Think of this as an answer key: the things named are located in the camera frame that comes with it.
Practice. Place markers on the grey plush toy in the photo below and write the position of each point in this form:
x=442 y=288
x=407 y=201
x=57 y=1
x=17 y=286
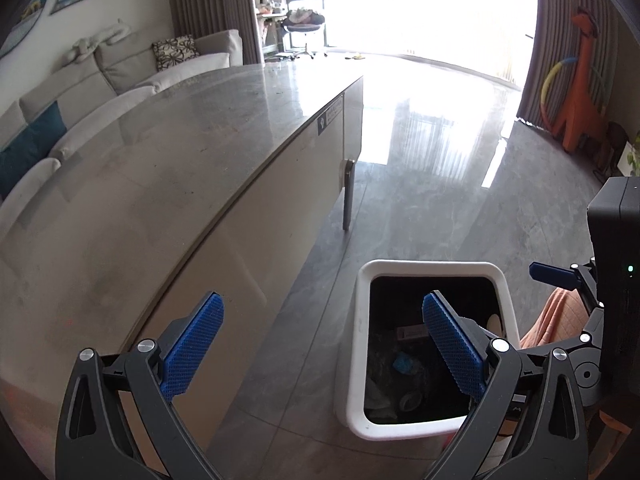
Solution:
x=84 y=47

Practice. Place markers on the floral cushion right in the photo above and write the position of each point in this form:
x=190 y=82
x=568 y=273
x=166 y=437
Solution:
x=174 y=51

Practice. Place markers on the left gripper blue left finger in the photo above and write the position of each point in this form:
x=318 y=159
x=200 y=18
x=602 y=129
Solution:
x=94 y=439

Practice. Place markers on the grey table leg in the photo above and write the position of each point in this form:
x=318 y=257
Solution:
x=349 y=185

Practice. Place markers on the grey sectional sofa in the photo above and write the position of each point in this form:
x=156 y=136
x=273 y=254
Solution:
x=93 y=94

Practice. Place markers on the round wall painting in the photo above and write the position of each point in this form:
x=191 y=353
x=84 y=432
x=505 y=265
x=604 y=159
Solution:
x=24 y=25

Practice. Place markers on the cluttered desk by window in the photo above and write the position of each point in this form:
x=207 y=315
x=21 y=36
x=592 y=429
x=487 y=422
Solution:
x=270 y=15

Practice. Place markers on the office chair with clothes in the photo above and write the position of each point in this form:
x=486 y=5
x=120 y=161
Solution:
x=302 y=21

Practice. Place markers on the grey curtain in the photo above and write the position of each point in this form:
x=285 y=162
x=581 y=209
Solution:
x=200 y=18

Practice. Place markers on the teal cushion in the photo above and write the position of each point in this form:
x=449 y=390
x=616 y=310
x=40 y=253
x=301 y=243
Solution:
x=31 y=145

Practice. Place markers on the right side curtain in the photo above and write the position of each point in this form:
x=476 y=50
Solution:
x=556 y=38

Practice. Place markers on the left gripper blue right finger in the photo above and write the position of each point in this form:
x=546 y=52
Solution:
x=526 y=420

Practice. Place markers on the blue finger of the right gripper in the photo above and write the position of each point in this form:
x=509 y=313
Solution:
x=581 y=278

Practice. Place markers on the orange giraffe toy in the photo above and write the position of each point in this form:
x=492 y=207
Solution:
x=578 y=115

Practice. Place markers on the white trash bin black liner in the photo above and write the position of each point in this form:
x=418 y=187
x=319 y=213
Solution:
x=391 y=383

